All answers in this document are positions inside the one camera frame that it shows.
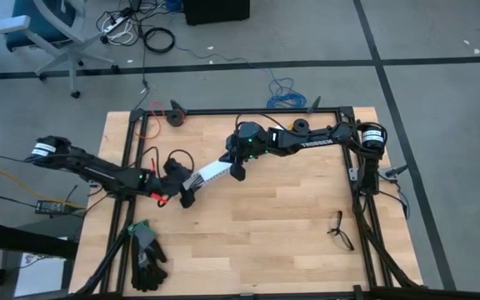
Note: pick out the white power strip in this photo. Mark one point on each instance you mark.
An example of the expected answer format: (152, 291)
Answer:
(115, 24)

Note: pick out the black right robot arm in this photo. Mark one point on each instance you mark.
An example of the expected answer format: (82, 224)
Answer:
(319, 141)

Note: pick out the black power adapter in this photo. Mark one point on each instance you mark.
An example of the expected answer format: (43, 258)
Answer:
(50, 207)

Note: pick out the black glove green cuff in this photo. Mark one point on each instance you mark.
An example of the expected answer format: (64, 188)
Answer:
(142, 237)
(148, 275)

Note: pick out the white teal office chair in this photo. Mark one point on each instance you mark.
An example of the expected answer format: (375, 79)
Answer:
(40, 21)

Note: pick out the white duct cover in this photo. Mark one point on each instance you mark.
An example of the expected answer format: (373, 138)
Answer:
(215, 168)

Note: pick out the red plastic tag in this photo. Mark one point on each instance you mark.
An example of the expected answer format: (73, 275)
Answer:
(158, 197)

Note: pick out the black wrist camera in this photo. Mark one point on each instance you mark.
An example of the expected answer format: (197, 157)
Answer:
(187, 199)
(238, 171)

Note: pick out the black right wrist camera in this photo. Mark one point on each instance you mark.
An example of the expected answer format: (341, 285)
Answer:
(238, 171)

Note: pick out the black aluminium table frame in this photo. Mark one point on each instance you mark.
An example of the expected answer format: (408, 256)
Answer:
(265, 111)

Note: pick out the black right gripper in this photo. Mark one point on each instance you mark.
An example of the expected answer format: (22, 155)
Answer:
(244, 154)

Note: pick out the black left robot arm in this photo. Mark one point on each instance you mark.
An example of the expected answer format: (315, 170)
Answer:
(98, 166)

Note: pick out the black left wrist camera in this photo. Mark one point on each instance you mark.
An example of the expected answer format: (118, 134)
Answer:
(187, 199)

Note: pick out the black box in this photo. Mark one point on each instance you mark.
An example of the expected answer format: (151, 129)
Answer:
(215, 11)

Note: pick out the black eyeglasses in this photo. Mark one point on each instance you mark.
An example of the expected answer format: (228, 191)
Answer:
(336, 230)

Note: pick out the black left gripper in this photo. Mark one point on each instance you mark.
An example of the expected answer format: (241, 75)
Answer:
(177, 175)

